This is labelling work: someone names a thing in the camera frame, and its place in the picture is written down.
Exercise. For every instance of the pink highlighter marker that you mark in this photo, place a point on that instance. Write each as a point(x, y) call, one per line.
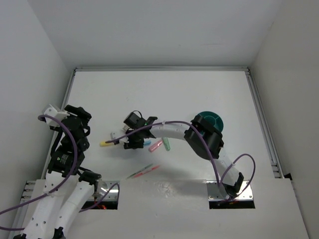
point(155, 146)

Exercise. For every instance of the green highlighter marker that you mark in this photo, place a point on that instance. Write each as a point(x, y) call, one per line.
point(166, 143)

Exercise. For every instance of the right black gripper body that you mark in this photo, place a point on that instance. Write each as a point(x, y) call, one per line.
point(136, 141)

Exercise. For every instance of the teal round divided container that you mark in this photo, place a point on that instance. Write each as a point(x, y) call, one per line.
point(214, 119)

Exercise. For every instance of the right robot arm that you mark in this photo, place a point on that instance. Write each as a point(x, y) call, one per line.
point(203, 136)

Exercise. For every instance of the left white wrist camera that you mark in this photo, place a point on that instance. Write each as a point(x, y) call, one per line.
point(55, 112)

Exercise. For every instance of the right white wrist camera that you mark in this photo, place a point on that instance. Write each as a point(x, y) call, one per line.
point(118, 135)

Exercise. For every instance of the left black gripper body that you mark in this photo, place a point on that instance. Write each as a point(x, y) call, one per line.
point(85, 117)

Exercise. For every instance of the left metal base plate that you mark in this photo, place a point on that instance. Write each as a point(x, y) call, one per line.
point(108, 188)

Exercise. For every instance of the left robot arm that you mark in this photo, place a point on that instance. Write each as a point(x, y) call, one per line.
point(67, 187)

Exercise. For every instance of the yellow highlighter marker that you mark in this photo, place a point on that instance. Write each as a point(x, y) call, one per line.
point(108, 143)

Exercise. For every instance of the green thin pen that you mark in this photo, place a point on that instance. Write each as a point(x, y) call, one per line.
point(141, 170)

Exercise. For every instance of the red thin pen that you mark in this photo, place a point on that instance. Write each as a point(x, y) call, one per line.
point(147, 171)

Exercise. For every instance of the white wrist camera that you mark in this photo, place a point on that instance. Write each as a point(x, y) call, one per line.
point(55, 112)
point(118, 135)

